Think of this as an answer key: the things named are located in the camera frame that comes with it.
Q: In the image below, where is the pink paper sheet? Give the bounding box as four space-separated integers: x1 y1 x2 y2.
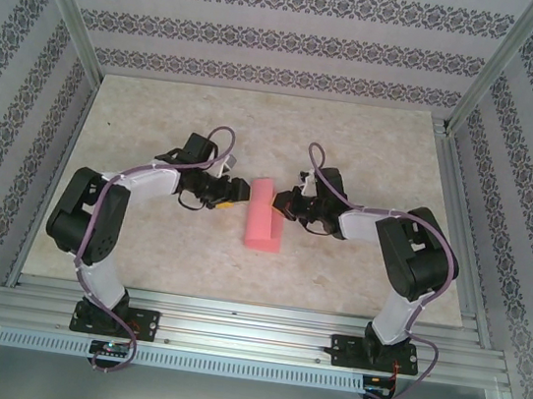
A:
241 176 293 255

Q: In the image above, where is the thin black cable loop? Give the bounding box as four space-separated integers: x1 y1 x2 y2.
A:
174 189 214 215
300 215 340 239

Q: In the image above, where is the aluminium mounting rail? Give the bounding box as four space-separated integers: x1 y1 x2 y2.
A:
0 265 521 398

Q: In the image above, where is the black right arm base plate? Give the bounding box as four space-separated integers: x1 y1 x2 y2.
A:
327 332 422 379

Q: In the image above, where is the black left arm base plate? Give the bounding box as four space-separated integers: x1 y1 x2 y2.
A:
70 298 162 344

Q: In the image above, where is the aluminium side rail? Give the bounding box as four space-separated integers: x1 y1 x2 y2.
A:
403 116 524 350
5 70 101 295

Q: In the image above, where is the grey slotted cable duct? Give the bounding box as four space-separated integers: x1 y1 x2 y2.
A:
0 324 367 397

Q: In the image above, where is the aluminium frame post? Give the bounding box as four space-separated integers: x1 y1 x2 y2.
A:
10 0 116 85
446 0 533 144

